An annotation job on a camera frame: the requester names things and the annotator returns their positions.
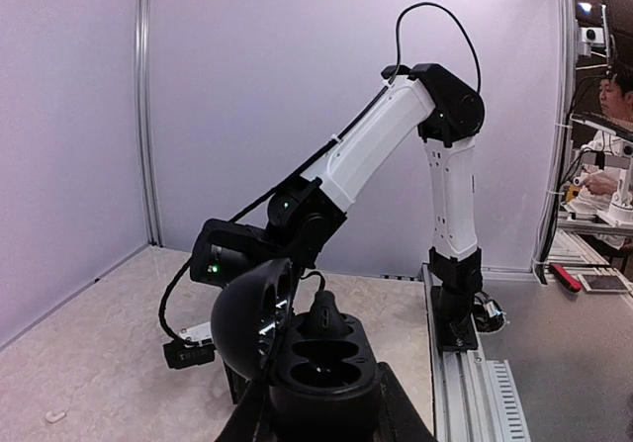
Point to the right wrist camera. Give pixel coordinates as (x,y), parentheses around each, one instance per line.
(195,347)

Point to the front aluminium rail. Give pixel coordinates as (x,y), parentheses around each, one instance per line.
(474,398)

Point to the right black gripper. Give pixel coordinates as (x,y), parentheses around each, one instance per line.
(325,321)

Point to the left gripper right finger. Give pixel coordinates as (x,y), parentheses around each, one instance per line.
(398,420)

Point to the person in white shirt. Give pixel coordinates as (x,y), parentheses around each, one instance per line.
(615,100)

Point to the right aluminium frame post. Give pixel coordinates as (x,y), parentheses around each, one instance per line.
(566,85)

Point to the black earbud charging case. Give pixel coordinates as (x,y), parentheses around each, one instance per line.
(319,389)

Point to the overhead camera on stand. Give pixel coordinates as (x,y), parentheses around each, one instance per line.
(595,44)

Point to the white earbud near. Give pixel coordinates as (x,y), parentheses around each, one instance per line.
(53,417)

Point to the neighbouring white robot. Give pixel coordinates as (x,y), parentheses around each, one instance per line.
(608,156)

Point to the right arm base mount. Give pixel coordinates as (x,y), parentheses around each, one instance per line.
(458,323)

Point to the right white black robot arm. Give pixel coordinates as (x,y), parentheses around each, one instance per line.
(306,209)

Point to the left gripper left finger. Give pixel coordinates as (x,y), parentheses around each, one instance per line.
(250,421)

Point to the aluminium frame post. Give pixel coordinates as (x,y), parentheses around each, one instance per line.
(566,85)
(143,124)

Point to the red black hand tool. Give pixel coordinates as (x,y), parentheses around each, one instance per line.
(564,277)

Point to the smartphone on bench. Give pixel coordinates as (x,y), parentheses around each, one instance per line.
(604,284)

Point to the left aluminium frame post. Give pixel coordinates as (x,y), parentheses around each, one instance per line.
(143,124)

